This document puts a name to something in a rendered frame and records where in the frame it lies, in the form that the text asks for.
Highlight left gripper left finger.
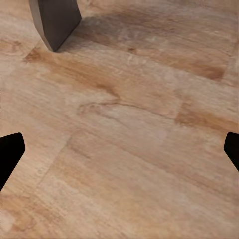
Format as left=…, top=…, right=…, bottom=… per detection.
left=0, top=132, right=25, bottom=191

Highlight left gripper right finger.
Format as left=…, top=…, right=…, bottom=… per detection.
left=224, top=132, right=239, bottom=171

